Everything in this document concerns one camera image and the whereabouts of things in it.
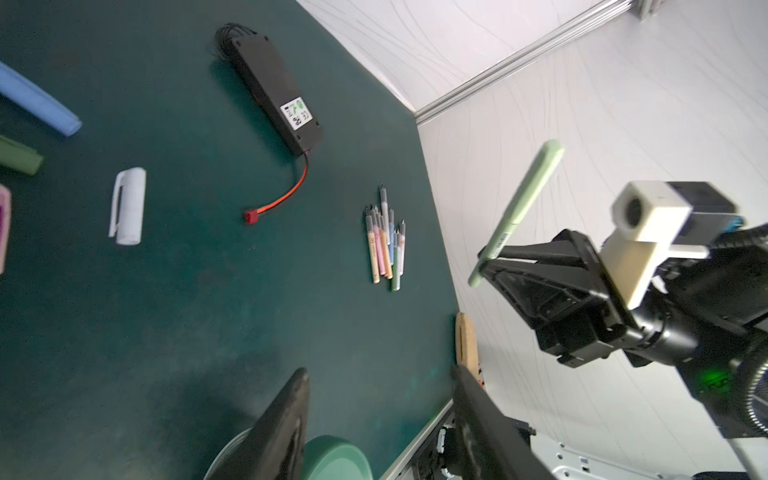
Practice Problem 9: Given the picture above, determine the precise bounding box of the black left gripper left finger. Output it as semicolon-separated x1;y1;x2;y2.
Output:
206;368;310;479

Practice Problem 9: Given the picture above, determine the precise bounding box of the beige fountain pen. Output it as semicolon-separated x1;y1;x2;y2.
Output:
364;209;380;284

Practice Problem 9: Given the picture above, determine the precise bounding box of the blue pen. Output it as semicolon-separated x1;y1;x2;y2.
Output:
385;208;395;271

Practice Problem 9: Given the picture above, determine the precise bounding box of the pink pen cap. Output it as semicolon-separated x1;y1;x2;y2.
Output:
0;185;12;274

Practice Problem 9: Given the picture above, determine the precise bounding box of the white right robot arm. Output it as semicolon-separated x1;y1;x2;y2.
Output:
480;226;767;439

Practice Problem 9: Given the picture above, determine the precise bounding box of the white pen light-blue cap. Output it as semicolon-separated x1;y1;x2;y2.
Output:
379;185;389;233

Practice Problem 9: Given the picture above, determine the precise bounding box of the pink pen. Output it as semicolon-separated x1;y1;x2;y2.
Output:
397;220;406;276
371;207;386;278

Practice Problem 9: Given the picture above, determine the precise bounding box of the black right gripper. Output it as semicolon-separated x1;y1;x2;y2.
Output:
481;229;645;368

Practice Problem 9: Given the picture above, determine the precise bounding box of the black battery box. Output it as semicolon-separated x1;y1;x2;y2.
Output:
214;23;323;156

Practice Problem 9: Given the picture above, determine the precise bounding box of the dark green pen cap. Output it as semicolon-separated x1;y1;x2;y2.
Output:
0;136;43;176

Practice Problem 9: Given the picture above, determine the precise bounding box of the dark green pen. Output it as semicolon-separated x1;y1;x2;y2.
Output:
391;230;401;292

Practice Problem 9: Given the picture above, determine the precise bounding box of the green lidded round container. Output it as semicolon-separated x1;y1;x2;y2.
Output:
203;427;374;480

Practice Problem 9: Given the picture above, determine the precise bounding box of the blue pen cap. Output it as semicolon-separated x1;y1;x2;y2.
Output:
1;63;82;137

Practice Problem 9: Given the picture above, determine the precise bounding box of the light green pen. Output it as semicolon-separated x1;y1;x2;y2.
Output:
468;139;564;288

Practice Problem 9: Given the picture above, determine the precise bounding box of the pale white pen cap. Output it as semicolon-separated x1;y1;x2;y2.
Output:
108;167;147;246

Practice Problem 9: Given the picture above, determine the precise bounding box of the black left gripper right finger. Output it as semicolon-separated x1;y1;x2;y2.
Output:
449;365;553;479

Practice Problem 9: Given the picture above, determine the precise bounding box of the cork sanding block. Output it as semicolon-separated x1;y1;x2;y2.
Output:
455;312;484;386

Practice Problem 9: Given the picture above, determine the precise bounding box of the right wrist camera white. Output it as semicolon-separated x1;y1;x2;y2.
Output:
599;181;743;310

